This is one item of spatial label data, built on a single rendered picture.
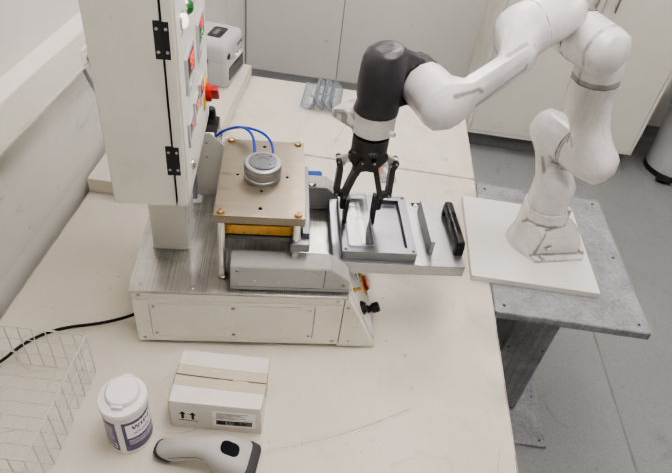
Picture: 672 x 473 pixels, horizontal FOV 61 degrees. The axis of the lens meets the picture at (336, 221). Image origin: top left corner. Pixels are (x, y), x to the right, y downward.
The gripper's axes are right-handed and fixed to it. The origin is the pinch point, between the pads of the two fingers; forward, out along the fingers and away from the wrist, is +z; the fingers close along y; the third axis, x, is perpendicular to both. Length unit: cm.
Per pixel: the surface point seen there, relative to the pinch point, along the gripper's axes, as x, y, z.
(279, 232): -10.2, -17.8, -1.5
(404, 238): -4.3, 10.4, 4.5
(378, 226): -1.5, 4.7, 3.6
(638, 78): 177, 175, 48
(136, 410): -42, -42, 14
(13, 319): -11, -77, 27
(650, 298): 69, 156, 105
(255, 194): -6.4, -22.9, -8.3
